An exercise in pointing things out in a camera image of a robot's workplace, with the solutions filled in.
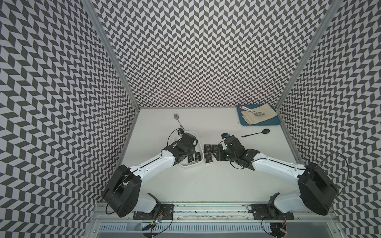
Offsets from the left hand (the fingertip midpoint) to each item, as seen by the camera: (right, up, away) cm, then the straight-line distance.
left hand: (189, 147), depth 87 cm
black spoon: (+52, +9, +14) cm, 55 cm away
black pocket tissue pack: (+11, -2, +6) cm, 13 cm away
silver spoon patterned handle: (-11, +19, +25) cm, 33 cm away
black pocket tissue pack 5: (+5, -6, +2) cm, 8 cm away
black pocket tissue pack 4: (+1, -7, +1) cm, 7 cm away
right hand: (+15, -4, -3) cm, 16 cm away
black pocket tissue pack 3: (+11, -7, +3) cm, 14 cm away
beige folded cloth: (+45, +19, +25) cm, 55 cm away
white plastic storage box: (+6, -1, +4) cm, 7 cm away
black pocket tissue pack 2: (+16, -2, +6) cm, 17 cm away
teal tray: (+61, +16, +20) cm, 67 cm away
